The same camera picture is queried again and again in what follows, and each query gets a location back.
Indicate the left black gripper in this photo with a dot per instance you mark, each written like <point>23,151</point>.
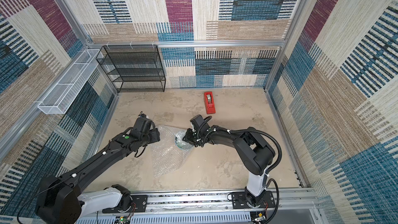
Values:
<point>155,134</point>

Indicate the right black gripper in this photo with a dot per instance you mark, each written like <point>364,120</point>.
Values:
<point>189,135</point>

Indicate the green leaf pattern bowl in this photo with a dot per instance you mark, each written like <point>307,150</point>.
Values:
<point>180,141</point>

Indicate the clear bubble wrap sheet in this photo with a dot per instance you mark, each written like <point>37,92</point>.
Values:
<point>170,153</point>

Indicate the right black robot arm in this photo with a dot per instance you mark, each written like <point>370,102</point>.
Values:
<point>259,152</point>

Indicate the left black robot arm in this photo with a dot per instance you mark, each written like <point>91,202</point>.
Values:
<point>57,201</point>

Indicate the red tape dispenser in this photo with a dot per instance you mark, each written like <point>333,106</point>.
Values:
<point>209,103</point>

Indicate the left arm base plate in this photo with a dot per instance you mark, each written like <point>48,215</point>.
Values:
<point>131,204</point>

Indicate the black wire mesh shelf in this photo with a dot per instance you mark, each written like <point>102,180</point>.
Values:
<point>133,68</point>

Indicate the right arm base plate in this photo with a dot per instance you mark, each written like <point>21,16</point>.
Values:
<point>242,200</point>

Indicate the white slotted cable duct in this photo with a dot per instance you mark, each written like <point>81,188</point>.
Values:
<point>187,218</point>

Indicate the white wire mesh basket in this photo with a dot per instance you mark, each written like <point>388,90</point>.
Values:
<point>59,99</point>

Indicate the aluminium mounting rail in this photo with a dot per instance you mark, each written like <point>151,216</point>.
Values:
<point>177,202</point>

